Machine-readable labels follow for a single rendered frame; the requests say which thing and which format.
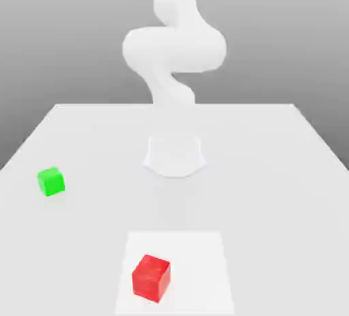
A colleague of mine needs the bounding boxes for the small red cube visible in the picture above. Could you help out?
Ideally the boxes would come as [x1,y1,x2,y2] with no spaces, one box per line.
[131,253,172,304]

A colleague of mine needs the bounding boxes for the small green cube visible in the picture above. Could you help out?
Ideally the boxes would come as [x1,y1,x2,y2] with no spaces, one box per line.
[37,166,66,198]

